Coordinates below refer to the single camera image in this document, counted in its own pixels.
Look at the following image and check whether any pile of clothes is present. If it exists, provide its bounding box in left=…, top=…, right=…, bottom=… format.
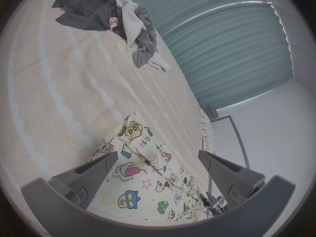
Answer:
left=52, top=0, right=171, bottom=73

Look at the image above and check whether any bed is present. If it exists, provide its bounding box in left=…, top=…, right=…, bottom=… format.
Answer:
left=0, top=0, right=251, bottom=229

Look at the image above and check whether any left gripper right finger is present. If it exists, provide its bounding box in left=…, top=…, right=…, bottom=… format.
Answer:
left=198, top=150, right=266, bottom=208

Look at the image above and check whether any grey bedside table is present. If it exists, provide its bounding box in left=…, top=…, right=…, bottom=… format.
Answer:
left=197, top=99, right=218, bottom=119

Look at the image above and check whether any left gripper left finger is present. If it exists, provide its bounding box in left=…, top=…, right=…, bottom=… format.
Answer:
left=51, top=151, right=118, bottom=210

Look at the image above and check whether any white printed pyjama top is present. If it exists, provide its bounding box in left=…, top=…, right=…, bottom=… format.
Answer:
left=86, top=111, right=211, bottom=223

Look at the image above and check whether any blue-green curtain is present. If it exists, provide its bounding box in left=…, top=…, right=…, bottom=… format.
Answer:
left=112, top=0, right=272, bottom=35
left=158, top=1, right=295, bottom=111

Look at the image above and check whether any white printed pillow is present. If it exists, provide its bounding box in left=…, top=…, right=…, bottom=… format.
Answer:
left=199, top=107, right=218, bottom=157

